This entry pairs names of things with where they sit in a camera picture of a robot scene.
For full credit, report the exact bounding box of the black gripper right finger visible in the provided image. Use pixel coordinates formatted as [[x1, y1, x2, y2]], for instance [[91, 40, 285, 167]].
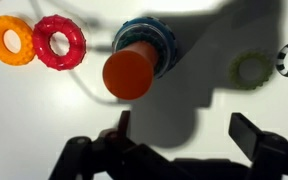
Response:
[[229, 113, 288, 165]]

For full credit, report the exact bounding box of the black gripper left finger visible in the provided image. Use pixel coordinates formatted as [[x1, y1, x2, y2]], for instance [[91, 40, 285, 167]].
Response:
[[99, 110, 131, 147]]

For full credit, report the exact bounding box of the dark green ring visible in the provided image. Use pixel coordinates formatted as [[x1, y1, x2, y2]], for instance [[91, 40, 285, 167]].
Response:
[[118, 25, 170, 74]]

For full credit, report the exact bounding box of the white round table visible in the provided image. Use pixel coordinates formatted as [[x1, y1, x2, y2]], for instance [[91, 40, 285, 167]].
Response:
[[0, 0, 288, 180]]

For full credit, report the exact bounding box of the orange stacking post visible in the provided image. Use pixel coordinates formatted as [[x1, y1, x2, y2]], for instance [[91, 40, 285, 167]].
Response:
[[102, 41, 159, 100]]

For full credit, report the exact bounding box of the light green ring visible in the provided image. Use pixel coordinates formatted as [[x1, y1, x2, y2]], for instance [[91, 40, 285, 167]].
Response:
[[228, 49, 274, 91]]

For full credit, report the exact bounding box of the blue ring on stack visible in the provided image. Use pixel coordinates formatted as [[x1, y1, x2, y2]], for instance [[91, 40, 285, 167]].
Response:
[[113, 16, 178, 80]]

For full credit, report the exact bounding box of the clear ring on stack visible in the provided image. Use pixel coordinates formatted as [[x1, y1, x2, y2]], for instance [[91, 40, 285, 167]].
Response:
[[111, 19, 172, 78]]

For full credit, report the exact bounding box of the red ring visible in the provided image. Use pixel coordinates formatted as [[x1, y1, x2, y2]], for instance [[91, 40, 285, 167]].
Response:
[[31, 14, 87, 72]]

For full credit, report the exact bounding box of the yellow ring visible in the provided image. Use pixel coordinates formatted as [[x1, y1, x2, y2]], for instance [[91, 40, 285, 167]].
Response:
[[0, 15, 36, 67]]

